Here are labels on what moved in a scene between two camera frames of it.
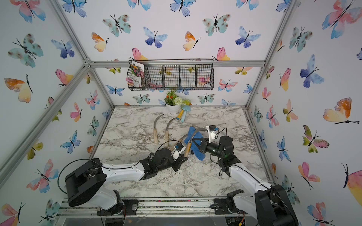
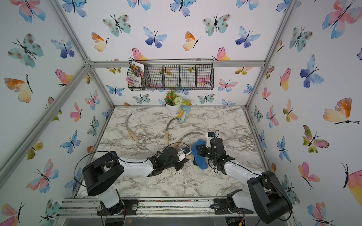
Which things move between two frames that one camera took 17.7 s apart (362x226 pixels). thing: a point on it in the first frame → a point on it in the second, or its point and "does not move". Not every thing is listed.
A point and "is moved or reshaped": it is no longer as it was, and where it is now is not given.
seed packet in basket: [137, 73] does not move
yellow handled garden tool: [180, 115] does not move
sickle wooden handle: [188, 145] → [132, 134]
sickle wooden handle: [155, 131] → [190, 157]
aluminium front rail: [159, 207] does not move
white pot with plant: [174, 103] does not move
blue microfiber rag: [191, 135] is moved or reshaped
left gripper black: [178, 163] does not move
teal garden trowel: [186, 108] does not move
